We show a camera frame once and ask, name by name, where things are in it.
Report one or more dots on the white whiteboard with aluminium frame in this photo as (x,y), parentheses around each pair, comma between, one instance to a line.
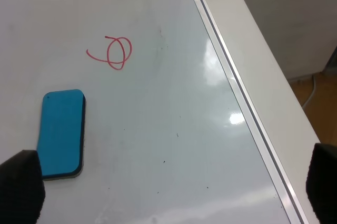
(170,136)

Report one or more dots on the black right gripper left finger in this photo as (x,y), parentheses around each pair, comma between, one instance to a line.
(22,188)

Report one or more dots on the blue whiteboard eraser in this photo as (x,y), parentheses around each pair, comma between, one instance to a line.
(60,145)

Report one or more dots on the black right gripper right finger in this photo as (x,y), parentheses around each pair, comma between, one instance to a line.
(321,182)

